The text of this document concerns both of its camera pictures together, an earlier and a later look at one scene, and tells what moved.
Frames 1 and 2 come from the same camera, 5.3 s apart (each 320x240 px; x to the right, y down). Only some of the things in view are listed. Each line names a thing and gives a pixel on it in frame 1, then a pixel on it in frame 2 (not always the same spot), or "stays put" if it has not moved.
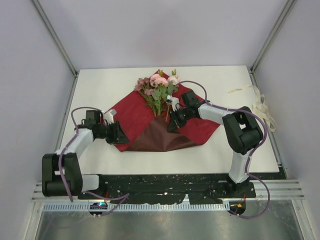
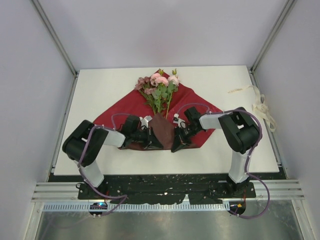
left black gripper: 118,134 → 151,141
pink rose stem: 159,81 stays put
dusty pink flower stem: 146,92 stays put
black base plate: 151,189 stays put
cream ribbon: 260,108 stays put
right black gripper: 175,124 → 180,140
